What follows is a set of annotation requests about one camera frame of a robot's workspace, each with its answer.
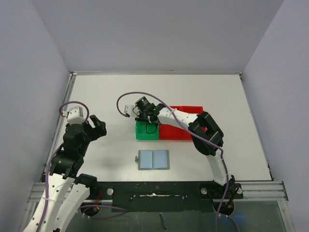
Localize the green plastic bin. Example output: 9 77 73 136
135 121 159 140

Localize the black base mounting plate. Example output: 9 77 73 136
87 181 243 212

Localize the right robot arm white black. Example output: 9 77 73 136
125 97 234 198

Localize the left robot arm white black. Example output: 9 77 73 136
24 115 107 232

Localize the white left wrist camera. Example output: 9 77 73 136
67 106 85 125

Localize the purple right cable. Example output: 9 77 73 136
116 91 230 218

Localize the green leather card holder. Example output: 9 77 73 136
135 150 170 170

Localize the red bin middle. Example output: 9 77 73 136
158 105 186 141

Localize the aluminium frame rail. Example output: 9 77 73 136
27 181 289 203

